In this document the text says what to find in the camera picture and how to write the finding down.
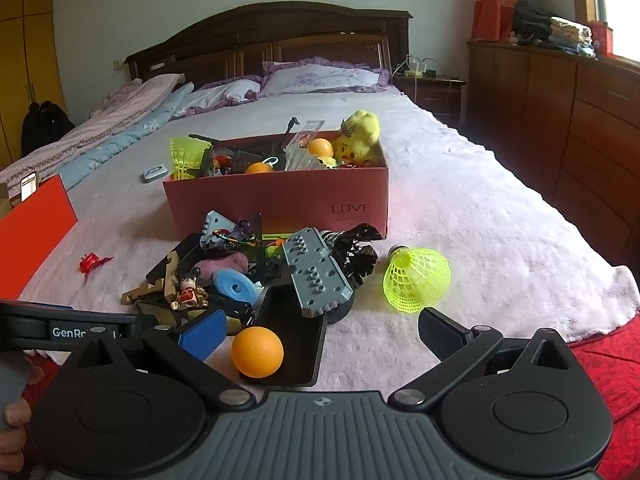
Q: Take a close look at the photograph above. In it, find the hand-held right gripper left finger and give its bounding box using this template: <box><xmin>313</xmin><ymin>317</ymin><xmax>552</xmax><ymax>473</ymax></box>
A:
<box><xmin>77</xmin><ymin>309</ymin><xmax>257</xmax><ymax>407</ymax></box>

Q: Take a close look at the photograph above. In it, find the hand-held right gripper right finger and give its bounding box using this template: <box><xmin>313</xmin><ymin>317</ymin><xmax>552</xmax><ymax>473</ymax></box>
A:
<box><xmin>387</xmin><ymin>306</ymin><xmax>571</xmax><ymax>408</ymax></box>

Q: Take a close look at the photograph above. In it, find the dark clear plastic case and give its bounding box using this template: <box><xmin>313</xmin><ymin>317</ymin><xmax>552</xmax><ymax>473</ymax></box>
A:
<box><xmin>134</xmin><ymin>299</ymin><xmax>177</xmax><ymax>328</ymax></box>

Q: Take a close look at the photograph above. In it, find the beige wooden number piece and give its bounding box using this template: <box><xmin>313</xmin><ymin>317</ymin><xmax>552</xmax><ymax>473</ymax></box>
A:
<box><xmin>120</xmin><ymin>250</ymin><xmax>181</xmax><ymax>306</ymax></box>

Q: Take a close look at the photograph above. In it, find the black rectangular box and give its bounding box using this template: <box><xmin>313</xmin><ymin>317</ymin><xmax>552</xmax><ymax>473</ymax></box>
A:
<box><xmin>145</xmin><ymin>232</ymin><xmax>201</xmax><ymax>286</ymax></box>

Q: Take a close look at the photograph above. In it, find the black plastic tray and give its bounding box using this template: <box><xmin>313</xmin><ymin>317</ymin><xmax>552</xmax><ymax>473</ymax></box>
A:
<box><xmin>252</xmin><ymin>285</ymin><xmax>328</xmax><ymax>388</ymax></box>

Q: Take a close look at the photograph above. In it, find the black feather shuttlecock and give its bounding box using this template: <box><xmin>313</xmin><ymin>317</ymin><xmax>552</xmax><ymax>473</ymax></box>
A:
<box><xmin>320</xmin><ymin>224</ymin><xmax>379</xmax><ymax>286</ymax></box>

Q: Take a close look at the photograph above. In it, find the large grey studded plate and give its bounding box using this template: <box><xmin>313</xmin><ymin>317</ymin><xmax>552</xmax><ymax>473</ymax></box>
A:
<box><xmin>281</xmin><ymin>226</ymin><xmax>356</xmax><ymax>317</ymax></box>

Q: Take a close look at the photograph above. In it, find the pink cardboard box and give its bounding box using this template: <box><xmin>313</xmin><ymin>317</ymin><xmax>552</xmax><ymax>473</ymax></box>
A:
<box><xmin>162</xmin><ymin>132</ymin><xmax>390</xmax><ymax>241</ymax></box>

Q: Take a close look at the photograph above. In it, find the person's left hand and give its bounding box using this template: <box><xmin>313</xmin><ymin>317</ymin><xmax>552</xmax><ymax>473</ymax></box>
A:
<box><xmin>0</xmin><ymin>357</ymin><xmax>46</xmax><ymax>480</ymax></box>

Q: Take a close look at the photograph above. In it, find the small doll figurine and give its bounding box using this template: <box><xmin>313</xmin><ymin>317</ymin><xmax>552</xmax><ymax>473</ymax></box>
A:
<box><xmin>170</xmin><ymin>272</ymin><xmax>211</xmax><ymax>311</ymax></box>

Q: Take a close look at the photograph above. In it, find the blue plastic disc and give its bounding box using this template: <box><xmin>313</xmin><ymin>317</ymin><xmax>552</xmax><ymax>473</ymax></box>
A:
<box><xmin>212</xmin><ymin>268</ymin><xmax>261</xmax><ymax>306</ymax></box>

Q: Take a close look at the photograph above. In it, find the yellow plastic shuttlecock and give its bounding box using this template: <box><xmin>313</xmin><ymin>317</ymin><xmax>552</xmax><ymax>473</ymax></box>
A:
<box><xmin>382</xmin><ymin>244</ymin><xmax>452</xmax><ymax>315</ymax></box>
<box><xmin>169</xmin><ymin>136</ymin><xmax>211</xmax><ymax>181</ymax></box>

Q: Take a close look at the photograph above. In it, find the purple plush toy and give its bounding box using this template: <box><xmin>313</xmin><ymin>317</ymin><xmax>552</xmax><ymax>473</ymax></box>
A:
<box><xmin>192</xmin><ymin>252</ymin><xmax>251</xmax><ymax>286</ymax></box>

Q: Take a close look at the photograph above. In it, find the small red toy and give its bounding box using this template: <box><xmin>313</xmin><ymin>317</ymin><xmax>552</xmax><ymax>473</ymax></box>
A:
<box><xmin>79</xmin><ymin>254</ymin><xmax>115</xmax><ymax>273</ymax></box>

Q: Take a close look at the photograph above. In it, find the orange-red box lid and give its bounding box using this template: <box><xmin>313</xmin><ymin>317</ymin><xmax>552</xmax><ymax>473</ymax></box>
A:
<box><xmin>0</xmin><ymin>174</ymin><xmax>79</xmax><ymax>301</ymax></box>

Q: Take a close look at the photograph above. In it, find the black toy plane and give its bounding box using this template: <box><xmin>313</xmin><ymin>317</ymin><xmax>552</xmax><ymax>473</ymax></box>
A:
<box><xmin>251</xmin><ymin>212</ymin><xmax>281</xmax><ymax>281</ymax></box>

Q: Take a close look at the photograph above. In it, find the small grey studded plate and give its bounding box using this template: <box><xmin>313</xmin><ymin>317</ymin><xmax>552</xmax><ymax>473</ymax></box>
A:
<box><xmin>200</xmin><ymin>210</ymin><xmax>236</xmax><ymax>248</ymax></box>

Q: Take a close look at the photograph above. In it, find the brown cardboard box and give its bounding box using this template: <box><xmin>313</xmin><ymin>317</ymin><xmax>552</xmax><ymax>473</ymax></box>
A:
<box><xmin>0</xmin><ymin>182</ymin><xmax>23</xmax><ymax>221</ymax></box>

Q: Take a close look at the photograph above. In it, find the red patterned cloth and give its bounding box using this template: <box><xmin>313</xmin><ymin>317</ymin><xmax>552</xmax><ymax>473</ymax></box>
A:
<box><xmin>570</xmin><ymin>310</ymin><xmax>640</xmax><ymax>426</ymax></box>

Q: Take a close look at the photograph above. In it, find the pink quilt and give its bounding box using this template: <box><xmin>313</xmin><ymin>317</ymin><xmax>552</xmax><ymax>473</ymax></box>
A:
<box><xmin>0</xmin><ymin>74</ymin><xmax>186</xmax><ymax>191</ymax></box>

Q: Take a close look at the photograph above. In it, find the black backpack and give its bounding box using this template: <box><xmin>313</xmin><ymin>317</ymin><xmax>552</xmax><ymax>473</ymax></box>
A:
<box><xmin>21</xmin><ymin>101</ymin><xmax>76</xmax><ymax>158</ymax></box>

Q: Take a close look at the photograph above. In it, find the light blue blanket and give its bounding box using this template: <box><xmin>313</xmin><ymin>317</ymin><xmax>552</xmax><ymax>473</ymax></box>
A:
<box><xmin>65</xmin><ymin>82</ymin><xmax>196</xmax><ymax>191</ymax></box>

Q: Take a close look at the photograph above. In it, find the yellow plush toy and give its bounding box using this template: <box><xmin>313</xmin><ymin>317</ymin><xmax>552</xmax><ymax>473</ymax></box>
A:
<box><xmin>332</xmin><ymin>110</ymin><xmax>381</xmax><ymax>163</ymax></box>

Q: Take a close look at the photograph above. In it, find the wooden nightstand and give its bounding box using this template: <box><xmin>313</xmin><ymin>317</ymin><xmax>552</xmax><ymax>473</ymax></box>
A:
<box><xmin>392</xmin><ymin>72</ymin><xmax>468</xmax><ymax>128</ymax></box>

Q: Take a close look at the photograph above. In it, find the purple frilled pillow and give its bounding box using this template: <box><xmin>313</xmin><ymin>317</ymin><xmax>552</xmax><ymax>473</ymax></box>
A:
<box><xmin>172</xmin><ymin>76</ymin><xmax>263</xmax><ymax>118</ymax></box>
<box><xmin>260</xmin><ymin>57</ymin><xmax>391</xmax><ymax>96</ymax></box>

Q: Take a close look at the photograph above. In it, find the wooden cabinet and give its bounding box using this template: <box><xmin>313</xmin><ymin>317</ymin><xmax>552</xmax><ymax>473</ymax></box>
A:
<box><xmin>467</xmin><ymin>40</ymin><xmax>640</xmax><ymax>271</ymax></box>

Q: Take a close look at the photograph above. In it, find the yellow wooden wardrobe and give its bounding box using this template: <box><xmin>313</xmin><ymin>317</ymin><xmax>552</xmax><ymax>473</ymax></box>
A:
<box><xmin>0</xmin><ymin>0</ymin><xmax>68</xmax><ymax>171</ymax></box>

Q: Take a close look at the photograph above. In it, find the dark wooden headboard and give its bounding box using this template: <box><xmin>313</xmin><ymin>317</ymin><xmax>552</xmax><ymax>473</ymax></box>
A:
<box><xmin>124</xmin><ymin>2</ymin><xmax>413</xmax><ymax>86</ymax></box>

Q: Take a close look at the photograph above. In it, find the pile of folded clothes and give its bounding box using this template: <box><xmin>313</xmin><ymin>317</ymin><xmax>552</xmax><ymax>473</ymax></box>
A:
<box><xmin>512</xmin><ymin>0</ymin><xmax>598</xmax><ymax>58</ymax></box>

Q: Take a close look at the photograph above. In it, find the floral curtain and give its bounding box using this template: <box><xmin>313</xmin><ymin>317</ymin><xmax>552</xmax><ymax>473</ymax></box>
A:
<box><xmin>472</xmin><ymin>0</ymin><xmax>523</xmax><ymax>42</ymax></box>

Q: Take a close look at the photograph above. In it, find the window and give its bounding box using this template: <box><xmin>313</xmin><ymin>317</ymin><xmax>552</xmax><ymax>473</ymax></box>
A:
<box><xmin>595</xmin><ymin>0</ymin><xmax>640</xmax><ymax>63</ymax></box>

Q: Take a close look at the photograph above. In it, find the white charger with cables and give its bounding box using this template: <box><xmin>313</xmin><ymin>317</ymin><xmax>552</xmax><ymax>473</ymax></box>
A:
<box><xmin>397</xmin><ymin>55</ymin><xmax>438</xmax><ymax>78</ymax></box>

